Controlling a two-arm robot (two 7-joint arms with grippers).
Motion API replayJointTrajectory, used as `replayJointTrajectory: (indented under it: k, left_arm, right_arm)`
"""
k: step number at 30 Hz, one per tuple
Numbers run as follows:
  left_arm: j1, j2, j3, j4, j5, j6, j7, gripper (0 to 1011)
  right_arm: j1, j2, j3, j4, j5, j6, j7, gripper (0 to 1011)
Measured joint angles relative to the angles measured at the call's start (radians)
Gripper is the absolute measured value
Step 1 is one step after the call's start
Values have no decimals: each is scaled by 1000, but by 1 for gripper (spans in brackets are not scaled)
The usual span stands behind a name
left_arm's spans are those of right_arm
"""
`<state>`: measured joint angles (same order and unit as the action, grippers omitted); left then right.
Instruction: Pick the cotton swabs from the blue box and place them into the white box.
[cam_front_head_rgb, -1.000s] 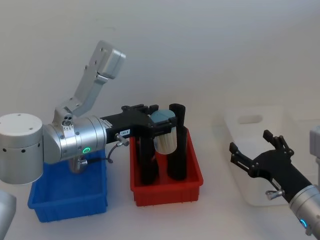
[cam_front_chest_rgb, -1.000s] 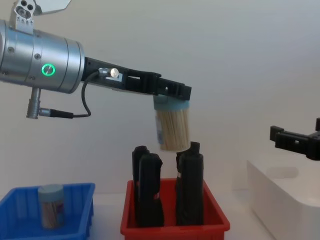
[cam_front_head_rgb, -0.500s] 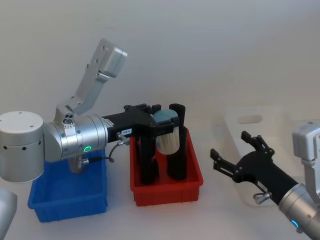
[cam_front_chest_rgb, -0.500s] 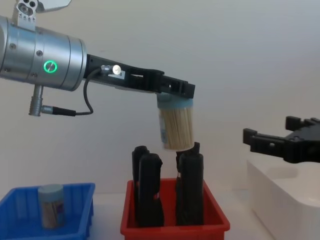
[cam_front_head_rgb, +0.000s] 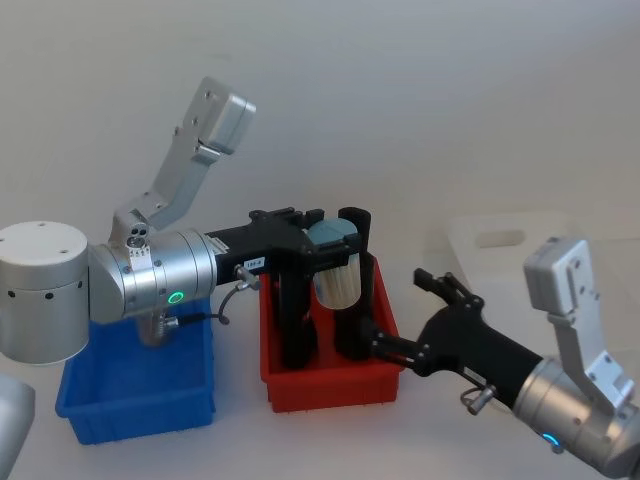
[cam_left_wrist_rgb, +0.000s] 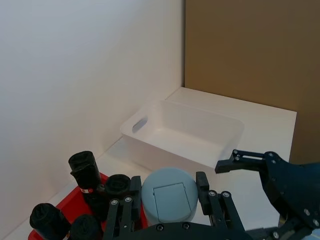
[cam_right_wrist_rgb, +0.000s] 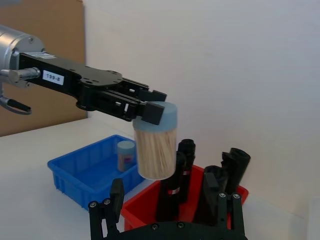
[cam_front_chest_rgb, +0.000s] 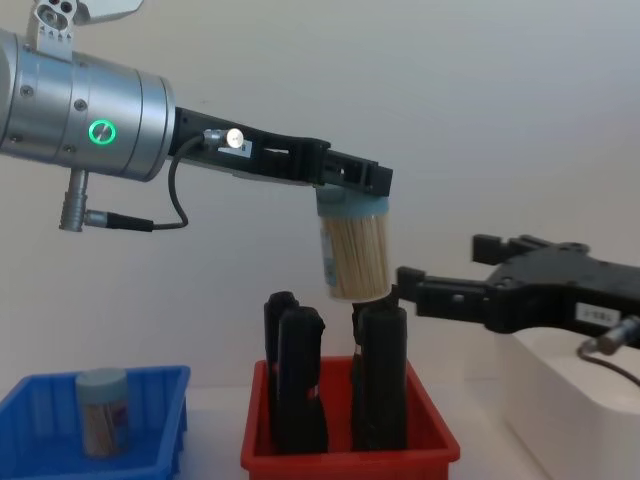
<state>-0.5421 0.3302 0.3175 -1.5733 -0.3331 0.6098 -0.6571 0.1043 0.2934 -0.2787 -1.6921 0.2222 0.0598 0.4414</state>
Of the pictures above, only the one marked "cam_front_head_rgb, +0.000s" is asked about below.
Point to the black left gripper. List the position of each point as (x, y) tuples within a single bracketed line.
[(280, 247)]

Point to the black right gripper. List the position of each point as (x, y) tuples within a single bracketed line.
[(475, 340)]

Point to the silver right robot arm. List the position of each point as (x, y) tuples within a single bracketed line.
[(575, 400)]

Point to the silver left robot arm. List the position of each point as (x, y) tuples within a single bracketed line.
[(150, 280)]

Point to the red plastic bin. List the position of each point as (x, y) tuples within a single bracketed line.
[(330, 385)]

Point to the white plastic bin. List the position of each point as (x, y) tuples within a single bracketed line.
[(465, 235)]

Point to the blue plastic bin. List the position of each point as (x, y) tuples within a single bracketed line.
[(135, 385)]

